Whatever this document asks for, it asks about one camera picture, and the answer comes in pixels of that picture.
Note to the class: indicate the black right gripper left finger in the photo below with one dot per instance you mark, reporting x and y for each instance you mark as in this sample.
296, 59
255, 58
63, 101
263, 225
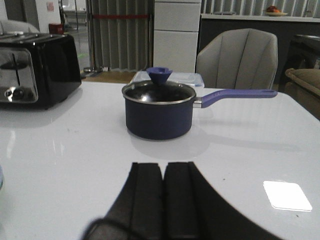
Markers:
137, 212

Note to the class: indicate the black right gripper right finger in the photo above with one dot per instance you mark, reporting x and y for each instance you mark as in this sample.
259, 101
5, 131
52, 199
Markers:
194, 210

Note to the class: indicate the blue bowl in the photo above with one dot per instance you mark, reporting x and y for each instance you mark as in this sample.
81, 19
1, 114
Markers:
1, 178

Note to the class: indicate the blue saucepan with lid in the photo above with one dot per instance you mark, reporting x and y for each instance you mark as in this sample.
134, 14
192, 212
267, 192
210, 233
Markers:
158, 109

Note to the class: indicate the clear plastic container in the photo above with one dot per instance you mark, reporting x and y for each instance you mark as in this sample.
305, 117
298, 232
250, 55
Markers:
191, 79

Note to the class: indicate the beige chair right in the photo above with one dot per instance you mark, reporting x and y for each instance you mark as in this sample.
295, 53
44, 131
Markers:
242, 59

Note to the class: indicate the beige chair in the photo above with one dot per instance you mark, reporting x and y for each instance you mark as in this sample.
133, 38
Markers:
7, 26
242, 59

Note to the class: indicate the brown sofa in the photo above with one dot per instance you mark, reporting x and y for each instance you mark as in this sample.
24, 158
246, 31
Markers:
304, 87

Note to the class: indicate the black and chrome toaster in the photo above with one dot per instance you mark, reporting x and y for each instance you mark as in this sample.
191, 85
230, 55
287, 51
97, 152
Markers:
37, 70

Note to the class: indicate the white drawer cabinet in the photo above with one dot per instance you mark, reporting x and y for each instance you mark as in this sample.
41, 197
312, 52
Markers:
175, 36

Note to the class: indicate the red barrier belt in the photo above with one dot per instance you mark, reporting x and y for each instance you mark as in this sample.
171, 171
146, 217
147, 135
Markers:
120, 17

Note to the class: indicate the fruit plate on counter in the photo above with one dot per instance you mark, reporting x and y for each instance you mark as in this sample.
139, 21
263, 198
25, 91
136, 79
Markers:
273, 11

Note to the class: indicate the beige chair left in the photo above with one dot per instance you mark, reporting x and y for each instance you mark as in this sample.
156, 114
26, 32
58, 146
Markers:
7, 26

